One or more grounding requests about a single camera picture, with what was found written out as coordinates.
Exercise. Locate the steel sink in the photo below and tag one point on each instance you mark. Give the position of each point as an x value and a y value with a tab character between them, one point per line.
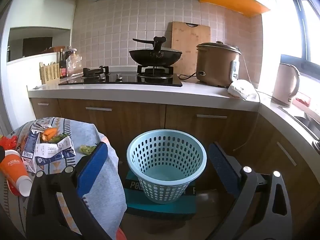
310	124

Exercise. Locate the green leafy vegetable scrap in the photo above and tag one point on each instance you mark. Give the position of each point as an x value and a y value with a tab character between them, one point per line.
86	149

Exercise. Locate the black wok with handle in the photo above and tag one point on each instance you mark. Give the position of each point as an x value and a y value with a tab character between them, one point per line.
155	56

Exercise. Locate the orange peel piece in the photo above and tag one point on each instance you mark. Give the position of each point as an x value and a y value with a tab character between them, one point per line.
49	133

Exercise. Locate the white folded cloth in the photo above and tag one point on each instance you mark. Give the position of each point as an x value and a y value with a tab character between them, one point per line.
242	89

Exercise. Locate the pink electric kettle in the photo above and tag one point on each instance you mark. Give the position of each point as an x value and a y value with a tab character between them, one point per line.
287	84

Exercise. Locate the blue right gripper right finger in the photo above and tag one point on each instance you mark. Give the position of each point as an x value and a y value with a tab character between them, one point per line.
227	168

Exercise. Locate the orange paper cup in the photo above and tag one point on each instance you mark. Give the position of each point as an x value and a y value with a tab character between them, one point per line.
14	170

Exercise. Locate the crushed blue white milk carton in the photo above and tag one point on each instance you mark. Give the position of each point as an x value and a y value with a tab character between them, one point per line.
36	152

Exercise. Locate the teal stool under basket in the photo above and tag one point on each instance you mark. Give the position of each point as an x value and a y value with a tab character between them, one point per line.
140	204

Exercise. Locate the grey patterned tablecloth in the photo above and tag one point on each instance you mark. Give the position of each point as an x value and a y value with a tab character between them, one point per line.
53	209

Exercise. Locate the wooden cutting board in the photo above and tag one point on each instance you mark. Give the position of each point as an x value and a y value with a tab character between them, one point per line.
185	38

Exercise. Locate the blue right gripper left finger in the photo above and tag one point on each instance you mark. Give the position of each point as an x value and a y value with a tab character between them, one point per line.
91	169

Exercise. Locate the dark soy sauce bottle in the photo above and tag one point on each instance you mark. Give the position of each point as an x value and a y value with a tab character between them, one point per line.
62	65

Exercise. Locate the clear plastic food bag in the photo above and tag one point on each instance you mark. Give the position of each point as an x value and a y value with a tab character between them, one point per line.
73	62

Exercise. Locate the woven beige utensil basket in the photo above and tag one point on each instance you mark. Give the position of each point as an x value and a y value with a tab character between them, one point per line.
49	73

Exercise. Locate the wooden base cabinets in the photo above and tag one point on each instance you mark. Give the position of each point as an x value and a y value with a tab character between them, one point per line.
261	140

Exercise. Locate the light blue perforated trash basket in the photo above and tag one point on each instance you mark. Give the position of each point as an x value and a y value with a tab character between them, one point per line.
166	159

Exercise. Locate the black glass gas stove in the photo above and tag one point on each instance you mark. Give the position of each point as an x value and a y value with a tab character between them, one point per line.
159	76

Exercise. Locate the brown rice cooker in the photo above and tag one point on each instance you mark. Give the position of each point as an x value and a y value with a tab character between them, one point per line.
218	64

